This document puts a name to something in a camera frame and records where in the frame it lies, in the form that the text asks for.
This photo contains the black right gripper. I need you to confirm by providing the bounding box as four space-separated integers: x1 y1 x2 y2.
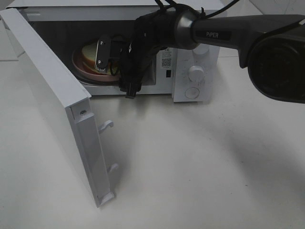
95 11 175 99

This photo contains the white bread sandwich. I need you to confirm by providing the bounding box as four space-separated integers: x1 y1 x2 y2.
81 43 111 75

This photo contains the pink round plate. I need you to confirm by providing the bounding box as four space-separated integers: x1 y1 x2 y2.
72 42 120 83

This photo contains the round microwave door button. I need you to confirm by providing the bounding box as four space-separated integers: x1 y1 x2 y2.
185 87 200 99

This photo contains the white microwave knob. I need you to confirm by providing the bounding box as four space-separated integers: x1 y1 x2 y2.
188 65 204 83

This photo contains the white microwave door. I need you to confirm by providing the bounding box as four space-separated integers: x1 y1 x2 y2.
0 8 118 207

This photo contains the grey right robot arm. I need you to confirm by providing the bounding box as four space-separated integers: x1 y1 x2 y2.
114 5 305 104

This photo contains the glass microwave turntable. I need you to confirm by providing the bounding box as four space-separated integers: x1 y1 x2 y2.
75 74 119 86

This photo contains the warning label with QR code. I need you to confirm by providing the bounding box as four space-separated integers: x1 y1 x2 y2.
160 48 173 69

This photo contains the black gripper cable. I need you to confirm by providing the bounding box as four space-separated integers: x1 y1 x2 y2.
108 0 239 79

